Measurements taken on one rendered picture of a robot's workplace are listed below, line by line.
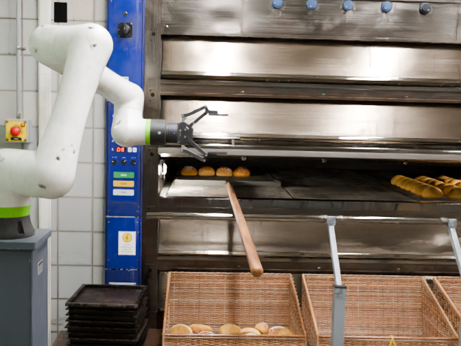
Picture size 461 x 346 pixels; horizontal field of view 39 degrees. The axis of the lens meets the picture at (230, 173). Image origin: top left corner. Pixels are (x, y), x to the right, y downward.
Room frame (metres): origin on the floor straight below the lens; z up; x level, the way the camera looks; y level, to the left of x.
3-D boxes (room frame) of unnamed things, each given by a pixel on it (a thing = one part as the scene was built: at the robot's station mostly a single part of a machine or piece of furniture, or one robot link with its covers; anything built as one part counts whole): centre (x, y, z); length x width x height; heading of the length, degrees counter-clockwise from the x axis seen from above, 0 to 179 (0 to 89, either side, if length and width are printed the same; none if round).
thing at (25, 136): (2.83, 0.91, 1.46); 0.10 x 0.07 x 0.10; 92
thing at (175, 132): (2.35, 0.18, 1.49); 0.09 x 0.07 x 0.08; 92
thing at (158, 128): (2.35, 0.26, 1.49); 0.12 x 0.06 x 0.09; 2
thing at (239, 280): (2.65, -0.02, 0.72); 0.56 x 0.49 x 0.28; 93
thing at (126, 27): (2.84, 0.46, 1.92); 0.06 x 0.04 x 0.11; 92
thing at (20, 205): (1.88, 0.63, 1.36); 0.16 x 0.13 x 0.19; 62
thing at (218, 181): (3.56, 0.02, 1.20); 0.55 x 0.36 x 0.03; 93
